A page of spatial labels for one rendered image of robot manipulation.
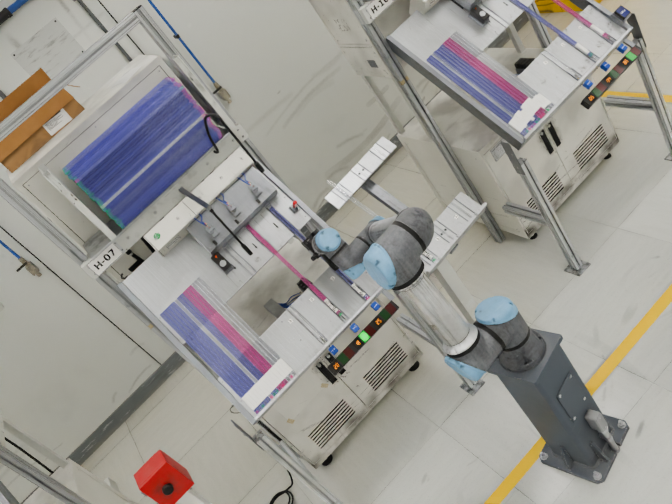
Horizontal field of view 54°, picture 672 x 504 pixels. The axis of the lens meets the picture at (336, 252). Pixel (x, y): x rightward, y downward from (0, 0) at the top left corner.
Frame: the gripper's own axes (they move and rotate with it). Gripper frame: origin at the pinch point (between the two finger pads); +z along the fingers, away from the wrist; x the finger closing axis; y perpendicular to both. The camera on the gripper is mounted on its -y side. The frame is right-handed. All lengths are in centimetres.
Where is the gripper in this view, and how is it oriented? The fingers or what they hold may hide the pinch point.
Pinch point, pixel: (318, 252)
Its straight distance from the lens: 246.2
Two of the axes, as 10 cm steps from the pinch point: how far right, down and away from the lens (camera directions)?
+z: -1.7, 0.9, 9.8
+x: -6.9, 7.0, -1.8
